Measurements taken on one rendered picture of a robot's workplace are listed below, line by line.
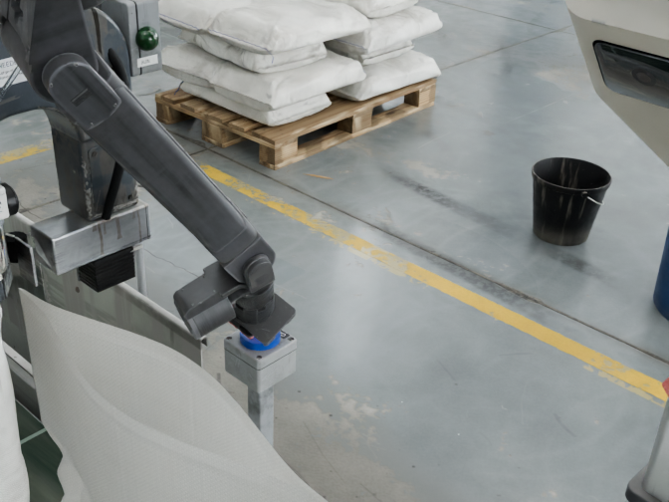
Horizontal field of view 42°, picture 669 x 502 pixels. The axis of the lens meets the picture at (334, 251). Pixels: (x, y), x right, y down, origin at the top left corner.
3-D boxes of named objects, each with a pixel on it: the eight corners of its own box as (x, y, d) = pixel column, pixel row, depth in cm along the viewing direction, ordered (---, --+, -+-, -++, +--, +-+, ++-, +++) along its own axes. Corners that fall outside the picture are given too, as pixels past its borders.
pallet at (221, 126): (434, 105, 457) (437, 79, 450) (275, 170, 378) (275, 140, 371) (319, 68, 503) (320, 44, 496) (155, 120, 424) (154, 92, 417)
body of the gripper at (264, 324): (266, 349, 117) (265, 331, 111) (210, 303, 120) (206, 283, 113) (297, 315, 120) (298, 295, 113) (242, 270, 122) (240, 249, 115)
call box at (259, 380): (298, 371, 131) (298, 339, 128) (258, 394, 125) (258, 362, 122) (262, 348, 135) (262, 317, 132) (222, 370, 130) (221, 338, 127)
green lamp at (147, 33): (164, 51, 105) (162, 26, 104) (143, 56, 103) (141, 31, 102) (151, 46, 107) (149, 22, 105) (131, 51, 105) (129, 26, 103)
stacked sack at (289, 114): (335, 111, 404) (336, 86, 398) (267, 134, 376) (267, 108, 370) (241, 76, 443) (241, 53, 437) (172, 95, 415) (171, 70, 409)
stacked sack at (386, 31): (448, 36, 440) (451, 8, 433) (360, 63, 397) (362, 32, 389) (383, 18, 466) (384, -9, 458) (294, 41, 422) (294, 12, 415)
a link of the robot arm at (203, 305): (271, 256, 101) (236, 211, 106) (185, 305, 98) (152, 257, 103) (285, 312, 111) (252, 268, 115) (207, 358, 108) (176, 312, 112)
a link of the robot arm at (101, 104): (86, 46, 68) (37, -18, 74) (30, 92, 68) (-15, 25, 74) (291, 270, 104) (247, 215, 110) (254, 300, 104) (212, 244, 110)
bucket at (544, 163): (612, 234, 339) (626, 173, 326) (574, 260, 320) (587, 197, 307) (547, 208, 356) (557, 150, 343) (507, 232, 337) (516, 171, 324)
